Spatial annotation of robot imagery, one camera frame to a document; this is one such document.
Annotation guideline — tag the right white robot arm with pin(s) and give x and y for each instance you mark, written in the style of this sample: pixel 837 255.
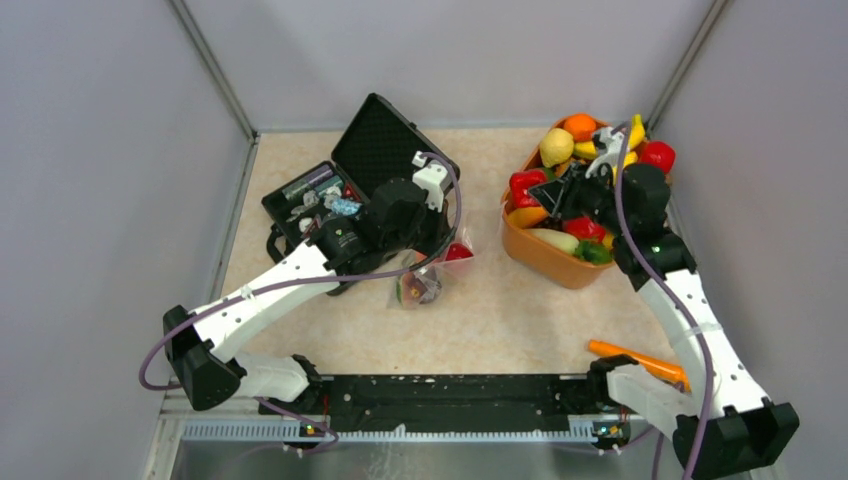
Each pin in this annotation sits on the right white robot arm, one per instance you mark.
pixel 725 423

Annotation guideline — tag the orange toy carrot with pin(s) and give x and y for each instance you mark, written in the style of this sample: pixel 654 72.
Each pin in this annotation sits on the orange toy carrot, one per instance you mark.
pixel 671 373

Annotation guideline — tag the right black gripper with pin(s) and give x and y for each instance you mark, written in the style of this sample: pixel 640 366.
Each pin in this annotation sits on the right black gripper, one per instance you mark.
pixel 559 197

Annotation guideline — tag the red toy bell pepper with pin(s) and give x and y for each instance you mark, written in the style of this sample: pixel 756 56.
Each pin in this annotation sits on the red toy bell pepper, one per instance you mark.
pixel 521 182

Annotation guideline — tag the yellow toy banana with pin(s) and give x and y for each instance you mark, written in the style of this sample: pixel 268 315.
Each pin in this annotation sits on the yellow toy banana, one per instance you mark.
pixel 606 138

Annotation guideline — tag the toy orange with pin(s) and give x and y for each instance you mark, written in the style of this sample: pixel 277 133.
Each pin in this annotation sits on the toy orange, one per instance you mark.
pixel 580 126

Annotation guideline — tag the red toy tomato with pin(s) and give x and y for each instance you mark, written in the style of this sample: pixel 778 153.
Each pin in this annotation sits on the red toy tomato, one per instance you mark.
pixel 457 251

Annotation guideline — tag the black poker chip case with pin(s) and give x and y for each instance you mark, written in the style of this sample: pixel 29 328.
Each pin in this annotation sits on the black poker chip case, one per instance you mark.
pixel 322 206

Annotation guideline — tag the pale green toy eggplant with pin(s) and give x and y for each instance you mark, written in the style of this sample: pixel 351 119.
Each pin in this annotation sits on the pale green toy eggplant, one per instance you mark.
pixel 559 240

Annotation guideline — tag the orange fruit basket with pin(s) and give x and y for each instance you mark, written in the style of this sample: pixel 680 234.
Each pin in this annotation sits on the orange fruit basket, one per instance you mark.
pixel 559 267

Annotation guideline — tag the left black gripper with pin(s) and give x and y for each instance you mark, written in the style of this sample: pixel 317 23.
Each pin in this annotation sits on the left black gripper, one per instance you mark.
pixel 442 229

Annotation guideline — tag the toy watermelon slice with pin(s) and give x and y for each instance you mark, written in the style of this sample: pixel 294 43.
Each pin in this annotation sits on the toy watermelon slice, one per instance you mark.
pixel 406 292

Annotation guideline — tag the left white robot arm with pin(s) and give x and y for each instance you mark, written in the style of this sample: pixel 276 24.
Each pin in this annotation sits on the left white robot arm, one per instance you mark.
pixel 204 346

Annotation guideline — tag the green toy leaf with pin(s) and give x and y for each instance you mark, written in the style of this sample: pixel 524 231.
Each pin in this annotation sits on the green toy leaf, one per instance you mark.
pixel 593 253

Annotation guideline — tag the clear zip top bag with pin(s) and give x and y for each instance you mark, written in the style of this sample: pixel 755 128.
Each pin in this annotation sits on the clear zip top bag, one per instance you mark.
pixel 478 231

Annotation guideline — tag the red toy apple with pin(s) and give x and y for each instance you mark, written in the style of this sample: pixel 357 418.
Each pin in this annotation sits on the red toy apple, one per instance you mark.
pixel 658 154

